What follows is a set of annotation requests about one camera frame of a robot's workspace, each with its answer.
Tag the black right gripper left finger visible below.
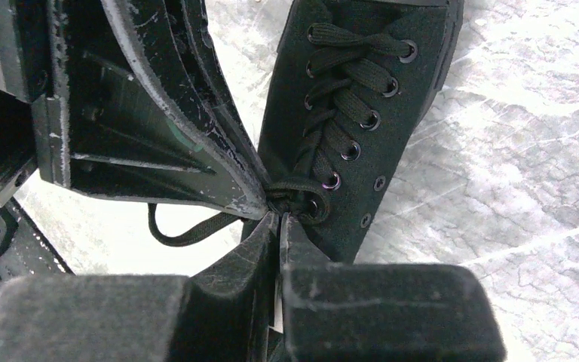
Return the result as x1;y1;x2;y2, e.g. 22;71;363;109
0;213;278;361

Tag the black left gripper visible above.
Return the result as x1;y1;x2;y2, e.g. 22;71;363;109
0;1;52;207

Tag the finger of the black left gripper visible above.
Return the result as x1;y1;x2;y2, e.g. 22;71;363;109
32;1;267;219
165;0;271;186

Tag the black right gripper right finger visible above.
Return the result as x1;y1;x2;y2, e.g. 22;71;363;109
279;215;507;361

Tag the black canvas sneaker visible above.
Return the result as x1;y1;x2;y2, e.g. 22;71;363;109
258;1;464;262

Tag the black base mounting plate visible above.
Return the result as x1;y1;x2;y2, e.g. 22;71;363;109
0;198;72;286

